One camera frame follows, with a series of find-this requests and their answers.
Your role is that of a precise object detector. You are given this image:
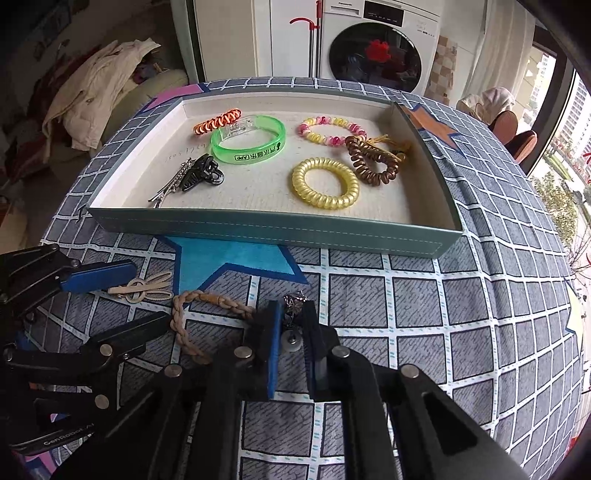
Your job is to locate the teal white tray box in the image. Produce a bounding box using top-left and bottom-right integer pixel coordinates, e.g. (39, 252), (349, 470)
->
(87, 90), (463, 258)

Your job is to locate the silver rhinestone hair clip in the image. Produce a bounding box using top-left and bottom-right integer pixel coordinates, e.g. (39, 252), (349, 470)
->
(148, 158), (195, 208)

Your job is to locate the beige bow hair clip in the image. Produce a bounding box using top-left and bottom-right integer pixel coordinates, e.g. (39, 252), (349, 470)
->
(107, 271), (173, 304)

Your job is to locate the beige bag on chair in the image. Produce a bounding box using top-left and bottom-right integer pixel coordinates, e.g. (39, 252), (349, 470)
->
(456, 87), (515, 125)

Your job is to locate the yellow spiral hair tie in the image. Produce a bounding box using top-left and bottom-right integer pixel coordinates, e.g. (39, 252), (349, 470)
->
(290, 156), (362, 211)

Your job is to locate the brown chair near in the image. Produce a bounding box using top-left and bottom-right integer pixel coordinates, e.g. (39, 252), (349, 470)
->
(505, 130), (538, 164)

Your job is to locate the grey checked star tablecloth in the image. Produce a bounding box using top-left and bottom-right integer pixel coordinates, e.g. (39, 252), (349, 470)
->
(41, 77), (583, 479)

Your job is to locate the black claw hair clip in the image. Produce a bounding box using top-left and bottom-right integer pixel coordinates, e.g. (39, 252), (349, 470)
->
(180, 154), (224, 192)

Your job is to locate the brown spiral hair tie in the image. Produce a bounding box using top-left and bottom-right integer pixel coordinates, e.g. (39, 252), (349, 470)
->
(344, 134), (408, 188)

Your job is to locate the lower white washing machine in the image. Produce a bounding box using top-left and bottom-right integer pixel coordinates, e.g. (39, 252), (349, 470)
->
(318, 0), (444, 95)

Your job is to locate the green translucent bangle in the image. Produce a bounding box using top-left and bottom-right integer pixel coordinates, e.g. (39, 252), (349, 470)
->
(211, 115), (287, 165)

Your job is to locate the brown braided bracelet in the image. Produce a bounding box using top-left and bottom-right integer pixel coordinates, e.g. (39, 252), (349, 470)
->
(168, 289), (257, 366)

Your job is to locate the brown chair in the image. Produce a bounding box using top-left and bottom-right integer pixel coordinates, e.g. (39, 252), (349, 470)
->
(505, 130), (538, 164)
(489, 110), (519, 145)

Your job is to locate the pink yellow beaded bracelet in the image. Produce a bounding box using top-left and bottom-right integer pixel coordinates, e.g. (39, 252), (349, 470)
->
(296, 115), (369, 148)

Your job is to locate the orange white spiral hair tie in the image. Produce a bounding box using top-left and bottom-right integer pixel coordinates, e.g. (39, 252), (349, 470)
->
(191, 107), (243, 136)

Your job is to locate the cream white jacket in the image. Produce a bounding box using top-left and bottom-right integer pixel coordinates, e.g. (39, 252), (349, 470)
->
(41, 38), (160, 151)

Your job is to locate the olive green armchair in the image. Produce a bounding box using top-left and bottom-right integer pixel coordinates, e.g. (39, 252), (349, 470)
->
(48, 69), (188, 186)

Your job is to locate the brown chair far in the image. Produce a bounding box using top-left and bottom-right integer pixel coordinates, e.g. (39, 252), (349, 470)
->
(489, 110), (519, 145)

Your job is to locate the red handled mop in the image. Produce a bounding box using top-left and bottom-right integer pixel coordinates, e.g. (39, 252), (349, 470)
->
(290, 0), (324, 78)

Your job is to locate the white cabinet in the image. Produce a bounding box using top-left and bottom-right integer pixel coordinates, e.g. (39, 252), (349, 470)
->
(171, 1), (315, 82)

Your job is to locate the checkered hanging towel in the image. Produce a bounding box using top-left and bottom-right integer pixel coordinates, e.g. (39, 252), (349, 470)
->
(425, 36), (458, 105)

